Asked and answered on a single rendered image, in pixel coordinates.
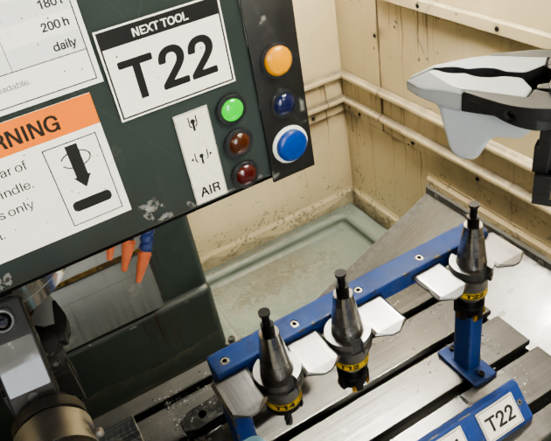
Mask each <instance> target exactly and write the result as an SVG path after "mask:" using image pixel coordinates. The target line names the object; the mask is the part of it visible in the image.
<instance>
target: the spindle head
mask: <svg viewBox="0 0 551 441"><path fill-rule="evenodd" d="M190 1H193V0H76V2H77V4H78V7H79V10H80V14H81V17H82V19H83V22H84V25H85V27H86V30H87V35H88V37H89V40H90V43H91V46H92V47H93V50H94V55H95V58H96V60H97V63H98V66H99V68H100V71H101V75H102V78H103V80H104V81H102V82H99V83H96V84H94V85H92V86H89V87H84V88H82V89H79V90H76V91H73V92H71V93H68V94H64V95H62V96H59V97H56V98H53V99H51V100H48V101H43V102H41V103H39V104H36V105H33V106H30V107H28V108H23V109H20V110H18V111H15V112H12V113H10V114H8V115H3V116H0V123H2V122H5V121H8V120H10V119H13V118H16V117H19V116H22V115H25V114H28V113H31V112H33V111H36V110H39V109H42V108H45V107H48V106H51V105H53V104H56V103H59V102H62V101H65V100H68V99H71V98H74V97H76V96H79V95H83V94H85V93H88V92H89V93H90V95H91V98H92V101H93V104H94V107H95V110H96V113H97V115H98V117H99V120H100V123H101V126H102V129H103V132H104V134H105V137H106V139H107V142H108V146H109V149H110V151H111V153H112V156H113V159H114V161H115V165H116V168H117V171H118V172H119V175H120V178H121V181H122V184H123V187H124V190H125V192H126V194H127V197H128V200H129V203H130V206H131V210H128V211H127V212H125V213H121V214H119V215H116V216H115V217H112V218H110V219H108V220H105V221H103V222H100V223H98V224H95V225H93V226H92V227H88V228H85V229H83V230H81V231H79V232H77V233H75V234H71V235H69V236H67V237H65V238H62V239H60V240H58V241H55V242H52V243H50V244H48V245H45V246H44V247H41V248H38V249H35V250H33V251H32V252H29V253H27V254H24V255H21V256H19V257H17V258H15V259H12V260H10V261H8V262H5V263H2V264H0V297H1V296H2V295H4V294H7V293H9V292H11V291H14V290H16V289H18V288H21V287H23V286H25V285H27V284H30V283H32V282H35V281H37V280H39V279H41V278H43V277H46V276H49V275H51V274H52V273H55V272H57V271H59V270H62V269H64V268H66V267H69V266H71V265H73V264H76V263H78V262H80V261H83V260H85V259H87V258H89V257H91V256H94V255H97V254H99V253H101V252H103V251H105V250H107V249H111V248H113V247H114V246H117V245H119V244H121V243H124V242H126V241H128V240H131V239H133V238H135V237H137V236H139V235H142V234H145V233H147V232H149V231H151V230H153V229H155V228H159V227H161V226H163V225H165V224H167V223H169V222H172V221H174V220H176V219H179V218H181V217H183V216H186V215H187V214H190V213H193V212H195V211H197V210H199V209H201V208H203V207H207V206H209V205H211V204H213V203H215V202H217V201H220V200H223V199H224V198H227V197H229V196H231V195H234V194H236V193H238V192H241V191H243V190H245V189H248V188H249V187H248V188H239V187H237V186H236V185H235V184H234V182H233V181H232V172H233V169H234V167H235V166H236V165H237V164H238V163H239V162H241V161H243V160H247V159H249V160H253V161H255V162H256V163H257V164H258V166H259V169H260V174H259V178H258V179H257V180H256V182H255V183H254V184H253V185H252V186H255V185H257V184H259V183H261V182H263V181H265V180H268V179H271V178H272V173H271V168H270V163H269V154H268V150H267V145H266V140H265V136H264V131H263V126H262V118H261V112H260V108H259V103H258V98H257V93H256V89H255V80H254V76H253V70H252V66H251V61H250V56H249V51H248V44H247V40H246V34H245V30H244V25H243V20H242V15H241V7H240V2H239V0H220V8H221V13H222V17H223V21H224V26H225V30H226V35H227V42H228V46H229V51H230V55H231V60H232V64H233V69H234V76H235V81H233V82H231V83H228V84H226V85H223V86H221V87H217V88H215V89H212V90H209V91H207V92H204V93H202V94H198V95H195V96H193V97H191V98H188V99H185V100H183V101H179V102H176V103H174V104H171V105H169V106H167V107H164V108H161V109H158V110H155V111H152V112H150V113H148V114H145V115H141V116H138V117H136V118H134V119H131V120H128V121H127V122H122V120H121V117H120V115H119V112H118V109H117V107H116V105H115V100H114V97H113V95H112V92H111V89H110V86H109V84H108V79H107V76H106V74H105V71H104V68H103V65H102V63H101V59H100V56H99V53H98V51H97V48H96V45H95V42H94V38H93V35H92V32H96V31H99V30H101V29H105V28H108V27H110V26H113V25H118V24H121V23H124V22H127V21H130V20H132V19H135V18H140V17H143V16H146V15H149V14H152V13H155V12H158V11H162V10H165V9H169V8H171V7H174V6H177V5H180V4H185V3H188V2H190ZM230 93H236V94H238V95H241V96H242V97H243V98H244V99H245V101H246V104H247V111H246V114H245V115H244V117H243V118H242V120H241V121H239V122H238V123H236V124H234V125H226V124H224V123H223V122H221V121H220V120H219V118H218V117H217V114H216V108H217V105H218V102H219V101H220V99H221V98H222V97H223V96H224V95H227V94H230ZM204 105H206V106H207V109H208V113H209V116H210V120H211V124H212V127H213V134H214V138H215V142H216V145H217V149H218V153H219V156H220V162H221V167H222V171H223V174H224V178H225V181H226V185H227V191H228V193H226V194H223V195H221V196H219V197H217V198H215V199H211V200H209V201H207V202H206V203H203V204H201V205H199V206H198V205H197V202H196V200H195V196H194V193H193V190H192V184H191V181H190V178H189V174H188V171H187V168H186V165H185V160H184V156H183V153H182V150H181V147H180V143H179V141H178V135H177V131H176V129H175V125H174V122H173V119H172V117H174V116H178V115H181V114H184V113H185V112H188V111H191V110H193V109H197V108H199V107H202V106H204ZM236 128H245V129H247V130H249V131H250V132H251V133H252V135H253V139H254V142H253V146H252V148H251V150H250V152H249V153H248V154H247V155H245V156H243V157H231V156H229V155H228V154H227V153H226V151H225V147H224V142H225V139H226V137H227V135H228V133H229V132H230V131H232V130H234V129H236ZM250 187H251V186H250Z"/></svg>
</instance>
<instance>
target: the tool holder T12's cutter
mask: <svg viewBox="0 0 551 441"><path fill-rule="evenodd" d="M337 372H338V385H339V386H340V387H341V388H342V389H343V390H345V389H346V388H351V389H352V392H353V393H354V392H357V391H361V390H362V389H364V388H363V384H364V383H365V382H366V383H369V379H370V377H369V368H368V364H366V365H365V366H364V367H363V368H362V369H361V370H359V371H358V372H355V373H347V372H345V371H343V370H341V369H339V368H338V367H337Z"/></svg>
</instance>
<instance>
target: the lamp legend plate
mask: <svg viewBox="0 0 551 441"><path fill-rule="evenodd" d="M172 119H173V122H174V125H175V129H176V131H177V135H178V141H179V143H180V147H181V150H182V153H183V156H184V160H185V165H186V168H187V171H188V174H189V178H190V181H191V184H192V190H193V193H194V196H195V200H196V202H197V205H198V206H199V205H201V204H203V203H206V202H207V201H209V200H213V199H215V198H217V197H219V196H221V195H223V194H226V193H228V191H227V185H226V181H225V178H224V174H223V171H222V167H221V162H220V156H219V153H218V149H217V145H216V142H215V138H214V134H213V127H212V124H211V120H210V116H209V113H208V109H207V106H206V105H204V106H202V107H199V108H196V109H193V110H191V111H188V112H185V113H183V114H181V115H177V116H174V117H172Z"/></svg>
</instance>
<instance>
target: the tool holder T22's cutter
mask: <svg viewBox="0 0 551 441"><path fill-rule="evenodd" d="M454 311H457V318H459V319H461V320H463V321H465V320H466V319H472V321H473V322H476V321H478V320H480V319H481V318H482V317H483V313H484V312H485V298H484V297H483V298H482V299H480V300H479V301H477V302H475V303H466V302H464V301H463V300H461V299H460V298H458V299H456V300H454Z"/></svg>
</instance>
